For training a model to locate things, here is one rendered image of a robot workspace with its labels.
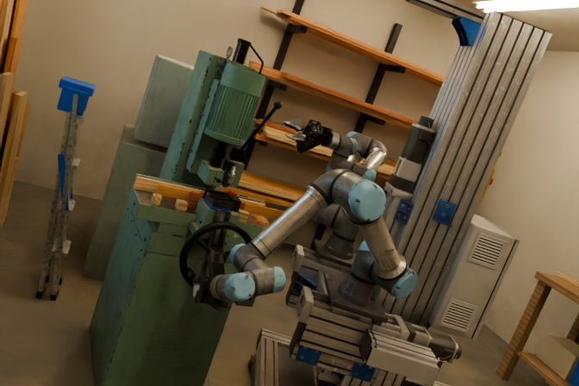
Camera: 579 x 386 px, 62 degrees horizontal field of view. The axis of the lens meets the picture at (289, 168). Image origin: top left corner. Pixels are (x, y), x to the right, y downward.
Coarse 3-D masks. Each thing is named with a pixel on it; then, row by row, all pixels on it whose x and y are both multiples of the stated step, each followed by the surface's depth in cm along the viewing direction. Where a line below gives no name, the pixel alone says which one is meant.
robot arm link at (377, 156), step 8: (376, 144) 248; (376, 152) 240; (384, 152) 243; (368, 160) 226; (376, 160) 229; (384, 160) 243; (352, 168) 215; (360, 168) 215; (368, 168) 216; (376, 168) 226; (368, 176) 213
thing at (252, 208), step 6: (162, 186) 199; (168, 186) 202; (156, 192) 200; (162, 192) 200; (168, 192) 201; (174, 192) 202; (180, 192) 203; (186, 192) 204; (180, 198) 204; (186, 198) 205; (246, 204) 218; (252, 204) 221; (246, 210) 219; (252, 210) 220; (258, 210) 221; (264, 210) 223; (270, 210) 224; (276, 210) 225; (270, 216) 225; (276, 216) 226
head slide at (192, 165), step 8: (216, 80) 209; (216, 88) 206; (208, 104) 211; (208, 112) 209; (200, 128) 213; (200, 136) 210; (208, 136) 211; (200, 144) 210; (208, 144) 212; (192, 152) 215; (200, 152) 211; (208, 152) 213; (192, 160) 212; (200, 160) 213; (208, 160) 214; (224, 160) 217; (192, 168) 212
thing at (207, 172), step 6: (204, 162) 209; (204, 168) 207; (210, 168) 202; (216, 168) 206; (198, 174) 212; (204, 174) 205; (210, 174) 202; (216, 174) 203; (222, 174) 204; (204, 180) 203; (210, 180) 203
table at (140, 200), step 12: (132, 192) 197; (144, 192) 196; (132, 204) 192; (144, 204) 182; (168, 204) 192; (144, 216) 184; (156, 216) 186; (168, 216) 188; (180, 216) 190; (192, 216) 192; (264, 216) 223; (192, 228) 188; (252, 228) 205; (264, 228) 207; (216, 240) 189; (228, 240) 191
